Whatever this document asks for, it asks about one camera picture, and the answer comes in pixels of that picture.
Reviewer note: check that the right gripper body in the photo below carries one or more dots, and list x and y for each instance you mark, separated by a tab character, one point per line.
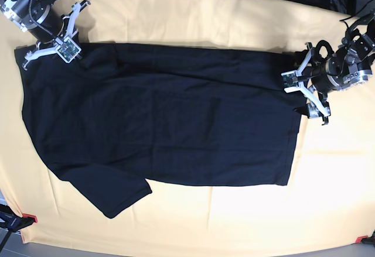
49	20

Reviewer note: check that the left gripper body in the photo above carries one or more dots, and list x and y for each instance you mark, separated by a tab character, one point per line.
322	79

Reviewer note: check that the red black clamp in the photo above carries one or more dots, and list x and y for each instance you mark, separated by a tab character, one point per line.
13	222
367	240

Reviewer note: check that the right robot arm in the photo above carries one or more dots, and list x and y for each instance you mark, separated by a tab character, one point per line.
20	12

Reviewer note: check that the red black clamp left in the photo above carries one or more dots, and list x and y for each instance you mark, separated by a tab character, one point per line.
13	222

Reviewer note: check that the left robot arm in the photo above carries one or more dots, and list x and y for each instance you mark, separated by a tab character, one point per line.
353	58

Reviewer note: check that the red black clamp right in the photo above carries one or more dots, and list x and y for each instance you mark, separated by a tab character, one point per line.
367	240

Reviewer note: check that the black T-shirt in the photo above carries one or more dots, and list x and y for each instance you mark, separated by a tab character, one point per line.
125	114

